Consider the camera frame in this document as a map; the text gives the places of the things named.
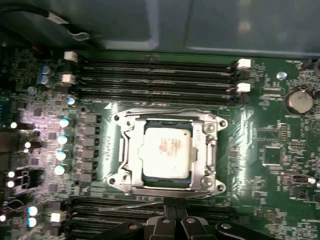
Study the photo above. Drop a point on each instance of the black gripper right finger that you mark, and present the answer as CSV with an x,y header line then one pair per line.
x,y
192,230

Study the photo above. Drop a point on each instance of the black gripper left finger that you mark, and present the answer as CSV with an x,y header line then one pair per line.
x,y
162,230

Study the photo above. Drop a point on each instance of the metal locking lever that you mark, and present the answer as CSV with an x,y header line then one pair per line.
x,y
160,110
130,206

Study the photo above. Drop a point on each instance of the silver green CPU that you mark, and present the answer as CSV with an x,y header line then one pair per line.
x,y
166,152

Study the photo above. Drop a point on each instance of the metal socket cover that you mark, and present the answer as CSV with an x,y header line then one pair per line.
x,y
135,150

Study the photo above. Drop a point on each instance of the RAM slot with black clips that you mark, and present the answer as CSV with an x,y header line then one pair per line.
x,y
187,74
100,202
100,228
187,97

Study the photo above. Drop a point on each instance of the CPU socket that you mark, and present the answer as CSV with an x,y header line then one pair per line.
x,y
117,185

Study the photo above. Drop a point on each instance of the RAM slot with white clips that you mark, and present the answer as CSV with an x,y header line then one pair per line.
x,y
100,215
187,85
187,65

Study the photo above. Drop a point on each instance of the green motherboard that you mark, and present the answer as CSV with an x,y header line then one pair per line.
x,y
275,200

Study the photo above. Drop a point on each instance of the coin battery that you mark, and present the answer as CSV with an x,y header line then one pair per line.
x,y
300,101

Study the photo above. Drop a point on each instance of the black grey PC case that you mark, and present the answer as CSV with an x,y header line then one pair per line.
x,y
225,25

